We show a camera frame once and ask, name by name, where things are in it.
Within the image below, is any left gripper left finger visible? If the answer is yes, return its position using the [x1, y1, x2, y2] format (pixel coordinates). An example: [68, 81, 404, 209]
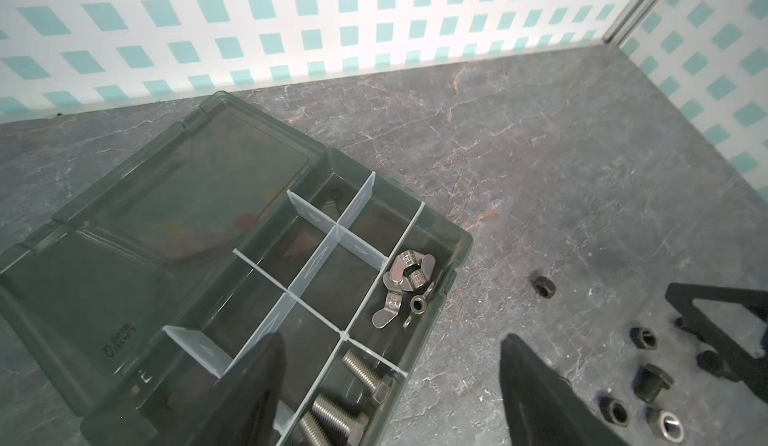
[151, 333, 287, 445]

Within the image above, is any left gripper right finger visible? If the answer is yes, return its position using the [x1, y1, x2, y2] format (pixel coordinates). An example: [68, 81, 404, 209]
[499, 334, 624, 446]

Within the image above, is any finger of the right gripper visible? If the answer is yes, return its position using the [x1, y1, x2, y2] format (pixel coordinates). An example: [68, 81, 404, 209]
[665, 283, 767, 403]

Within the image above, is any silver hex bolt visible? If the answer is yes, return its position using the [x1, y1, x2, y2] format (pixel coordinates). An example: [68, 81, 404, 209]
[342, 350, 393, 406]
[311, 395, 369, 446]
[298, 412, 332, 446]

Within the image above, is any silver wing nut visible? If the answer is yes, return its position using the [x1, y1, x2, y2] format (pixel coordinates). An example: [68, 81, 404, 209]
[372, 282, 435, 329]
[383, 250, 436, 292]

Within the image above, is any black socket screw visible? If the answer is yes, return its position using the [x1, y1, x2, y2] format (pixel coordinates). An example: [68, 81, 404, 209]
[599, 396, 630, 428]

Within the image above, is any silver hex nut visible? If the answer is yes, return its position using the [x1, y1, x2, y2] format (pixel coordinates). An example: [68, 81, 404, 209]
[646, 408, 685, 444]

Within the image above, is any black bolt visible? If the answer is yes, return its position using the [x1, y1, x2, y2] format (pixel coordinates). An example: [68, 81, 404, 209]
[633, 363, 674, 404]

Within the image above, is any black hex nut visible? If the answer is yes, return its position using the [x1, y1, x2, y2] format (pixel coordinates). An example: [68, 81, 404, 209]
[630, 327, 658, 350]
[532, 276, 557, 299]

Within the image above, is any grey plastic organizer box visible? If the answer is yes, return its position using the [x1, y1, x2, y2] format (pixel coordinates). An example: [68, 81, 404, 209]
[1, 92, 473, 445]

